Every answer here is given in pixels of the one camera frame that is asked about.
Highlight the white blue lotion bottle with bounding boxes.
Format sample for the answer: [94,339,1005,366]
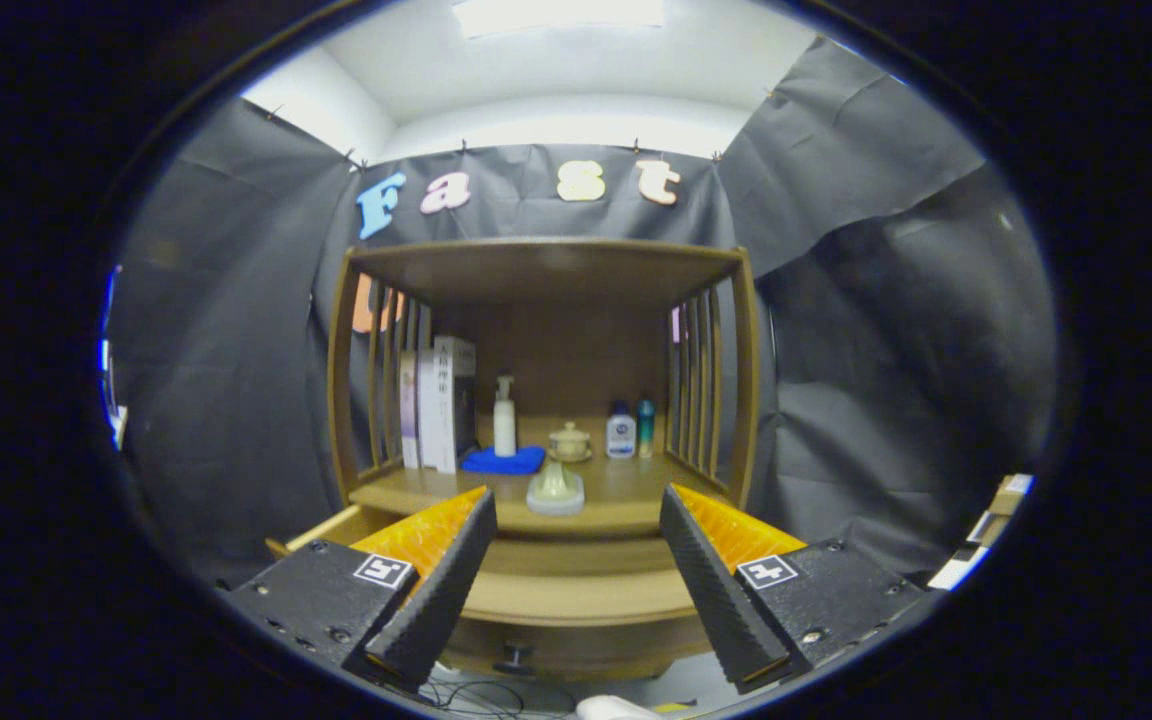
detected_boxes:
[606,401,636,460]

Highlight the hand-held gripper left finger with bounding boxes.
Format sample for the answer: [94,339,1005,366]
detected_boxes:
[226,487,499,691]

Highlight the blue folded cloth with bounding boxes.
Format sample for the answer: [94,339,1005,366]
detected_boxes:
[461,446,547,476]

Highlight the thin white book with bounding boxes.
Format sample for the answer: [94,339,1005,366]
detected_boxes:
[418,348,437,471]

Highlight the thin purple book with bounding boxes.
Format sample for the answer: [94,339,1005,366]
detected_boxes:
[400,350,421,469]

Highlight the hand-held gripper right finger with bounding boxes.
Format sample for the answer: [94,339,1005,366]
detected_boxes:
[658,484,927,693]

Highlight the white flat box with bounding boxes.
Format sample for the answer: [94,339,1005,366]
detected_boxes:
[928,545,987,591]

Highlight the wooden countertop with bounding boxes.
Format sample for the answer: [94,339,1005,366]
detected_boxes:
[348,450,732,538]

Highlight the thick white book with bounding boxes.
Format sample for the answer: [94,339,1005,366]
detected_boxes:
[433,335,478,475]

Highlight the black cables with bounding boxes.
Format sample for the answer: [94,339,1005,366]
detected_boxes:
[376,675,577,716]

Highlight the beige lidded teacup with saucer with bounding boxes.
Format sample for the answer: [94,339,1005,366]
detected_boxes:
[548,421,594,464]

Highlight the white pump bottle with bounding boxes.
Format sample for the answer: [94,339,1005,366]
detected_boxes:
[493,375,518,458]

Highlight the wooden cabinet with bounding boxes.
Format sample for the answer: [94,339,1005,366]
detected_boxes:
[326,237,762,541]

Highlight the pale green brush grey base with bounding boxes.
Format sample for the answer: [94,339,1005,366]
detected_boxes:
[525,460,586,517]

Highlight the wooden drawer with black knob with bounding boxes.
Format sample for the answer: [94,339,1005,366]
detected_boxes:
[266,503,727,681]

